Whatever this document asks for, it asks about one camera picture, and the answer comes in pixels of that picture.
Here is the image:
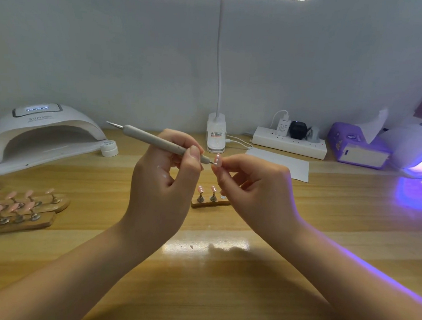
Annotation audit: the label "person's left hand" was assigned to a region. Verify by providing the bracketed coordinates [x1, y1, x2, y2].
[118, 126, 208, 257]

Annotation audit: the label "wooden stands with pink nails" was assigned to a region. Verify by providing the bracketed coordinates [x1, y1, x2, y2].
[0, 182, 72, 243]

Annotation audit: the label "white tissue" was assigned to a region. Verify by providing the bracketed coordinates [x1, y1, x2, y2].
[359, 106, 389, 146]

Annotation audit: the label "white desk lamp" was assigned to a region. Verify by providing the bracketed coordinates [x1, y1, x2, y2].
[130, 0, 318, 157]

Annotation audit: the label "small closed white jar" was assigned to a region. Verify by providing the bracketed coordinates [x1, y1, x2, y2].
[99, 139, 119, 158]

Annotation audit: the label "black plug adapter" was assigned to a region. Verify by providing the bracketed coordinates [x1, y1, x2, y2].
[288, 120, 310, 141]

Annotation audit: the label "wooden nail holder strip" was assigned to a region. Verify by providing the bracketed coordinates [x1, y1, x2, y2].
[191, 184, 233, 211]

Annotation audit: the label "purple tissue box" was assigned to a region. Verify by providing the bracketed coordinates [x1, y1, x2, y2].
[326, 122, 394, 170]

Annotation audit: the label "person's right forearm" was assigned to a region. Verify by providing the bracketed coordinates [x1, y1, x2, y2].
[273, 227, 422, 320]

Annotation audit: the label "white power strip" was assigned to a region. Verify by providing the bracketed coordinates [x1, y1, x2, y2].
[251, 125, 329, 161]

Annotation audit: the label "white charger plug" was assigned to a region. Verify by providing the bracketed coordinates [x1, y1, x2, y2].
[274, 116, 292, 137]

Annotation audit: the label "person's left forearm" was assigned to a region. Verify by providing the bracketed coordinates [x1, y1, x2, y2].
[0, 217, 158, 320]

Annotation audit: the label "grey dotting pen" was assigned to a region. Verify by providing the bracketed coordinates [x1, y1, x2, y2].
[103, 120, 217, 165]

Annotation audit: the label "person's right hand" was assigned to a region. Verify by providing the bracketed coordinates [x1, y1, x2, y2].
[206, 153, 308, 252]

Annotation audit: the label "white paper sheet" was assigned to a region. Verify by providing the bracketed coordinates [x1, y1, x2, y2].
[245, 147, 311, 184]

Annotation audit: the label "white nail lamp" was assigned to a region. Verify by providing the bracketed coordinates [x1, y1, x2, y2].
[383, 117, 422, 179]
[0, 100, 110, 182]

